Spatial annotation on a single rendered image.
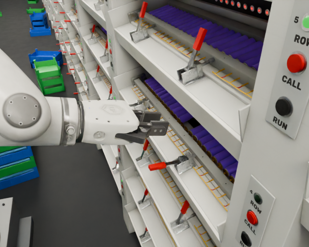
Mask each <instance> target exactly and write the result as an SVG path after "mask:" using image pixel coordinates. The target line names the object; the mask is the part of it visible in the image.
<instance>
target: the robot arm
mask: <svg viewBox="0 0 309 247"><path fill-rule="evenodd" d="M160 118H161V113H160V112H151V111H144V112H143V111H142V110H133V109H131V108H130V106H129V105H128V104H127V103H126V102H125V101H123V100H85V101H76V99H75V98H60V97H45V96H44V95H43V94H42V92H41V91H40V90H39V89H38V88H37V86H36V85H35V84H34V83H33V82H32V81H31V80H30V79H29V78H28V77H27V75H26V74H25V73H24V72H23V71H22V70H21V69H20V68H19V67H18V66H17V65H16V64H15V63H14V62H13V61H12V60H11V59H10V58H9V57H8V56H7V55H6V54H5V53H4V52H3V51H2V50H1V49H0V147H5V146H73V145H74V144H75V143H76V142H77V143H80V142H84V143H91V144H101V145H130V144H133V143H139V144H144V141H145V139H146V138H148V137H149V136H165V135H166V133H167V130H168V126H169V122H168V121H160ZM139 127H142V129H141V131H140V132H138V130H139ZM132 131H133V132H132Z"/></svg>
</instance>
